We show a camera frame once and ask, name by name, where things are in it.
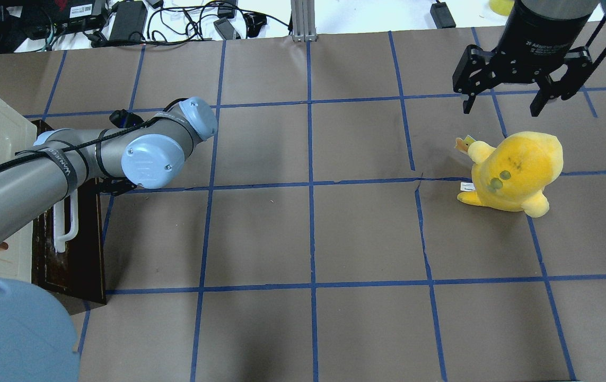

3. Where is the dark wooden drawer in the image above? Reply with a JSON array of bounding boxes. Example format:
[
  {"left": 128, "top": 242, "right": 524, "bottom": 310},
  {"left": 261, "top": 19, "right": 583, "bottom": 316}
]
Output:
[{"left": 31, "top": 178, "right": 107, "bottom": 315}]

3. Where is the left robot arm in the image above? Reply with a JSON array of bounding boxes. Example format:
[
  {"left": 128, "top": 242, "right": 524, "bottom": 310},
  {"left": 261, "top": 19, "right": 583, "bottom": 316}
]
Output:
[{"left": 0, "top": 97, "right": 218, "bottom": 381}]

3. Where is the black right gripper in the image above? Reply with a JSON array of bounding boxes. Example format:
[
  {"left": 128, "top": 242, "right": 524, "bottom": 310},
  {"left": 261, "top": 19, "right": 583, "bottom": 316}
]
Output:
[{"left": 452, "top": 1, "right": 599, "bottom": 117}]

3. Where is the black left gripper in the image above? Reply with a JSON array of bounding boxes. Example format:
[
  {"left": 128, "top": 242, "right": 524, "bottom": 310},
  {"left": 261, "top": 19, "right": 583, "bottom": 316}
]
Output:
[{"left": 99, "top": 109, "right": 142, "bottom": 197}]

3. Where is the black power adapter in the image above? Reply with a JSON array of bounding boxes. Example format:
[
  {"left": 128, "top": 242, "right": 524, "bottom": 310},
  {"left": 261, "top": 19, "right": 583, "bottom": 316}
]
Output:
[{"left": 429, "top": 1, "right": 457, "bottom": 29}]

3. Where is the aluminium frame post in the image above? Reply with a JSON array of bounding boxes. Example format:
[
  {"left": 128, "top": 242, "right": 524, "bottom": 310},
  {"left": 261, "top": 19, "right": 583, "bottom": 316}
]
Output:
[{"left": 291, "top": 0, "right": 318, "bottom": 42}]

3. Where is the black power brick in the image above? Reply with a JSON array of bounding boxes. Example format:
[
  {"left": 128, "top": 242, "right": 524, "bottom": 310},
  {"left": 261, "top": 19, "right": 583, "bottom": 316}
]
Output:
[{"left": 108, "top": 1, "right": 147, "bottom": 45}]

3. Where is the yellow plush toy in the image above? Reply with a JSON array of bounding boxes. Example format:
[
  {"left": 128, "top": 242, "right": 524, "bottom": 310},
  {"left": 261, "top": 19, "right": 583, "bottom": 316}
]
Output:
[{"left": 455, "top": 132, "right": 564, "bottom": 218}]

